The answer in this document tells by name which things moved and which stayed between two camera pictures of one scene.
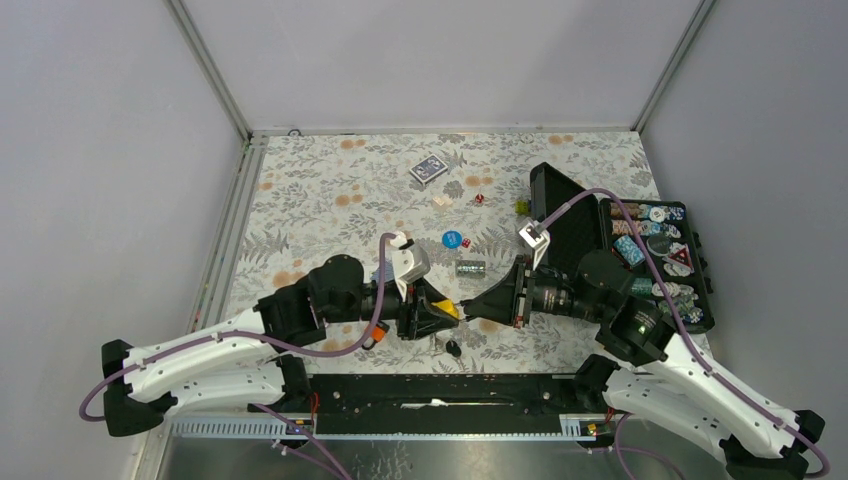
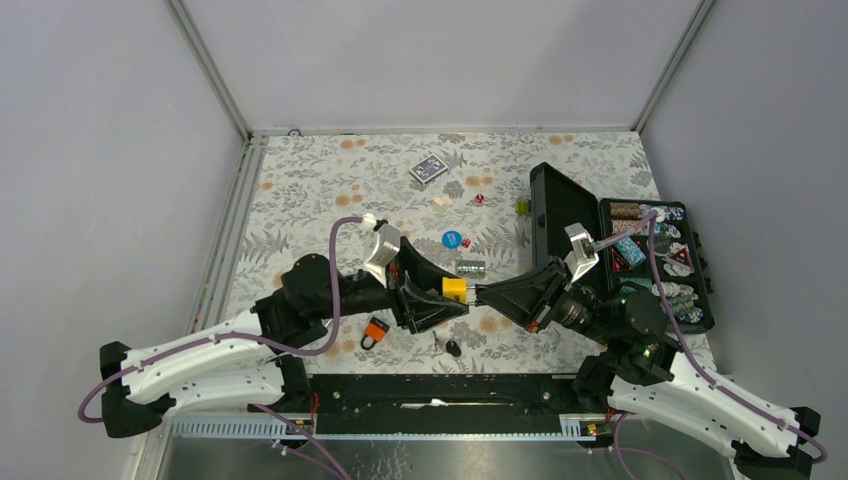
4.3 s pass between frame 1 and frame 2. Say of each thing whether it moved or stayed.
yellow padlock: moved
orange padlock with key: stayed
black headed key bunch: stayed
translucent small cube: stayed
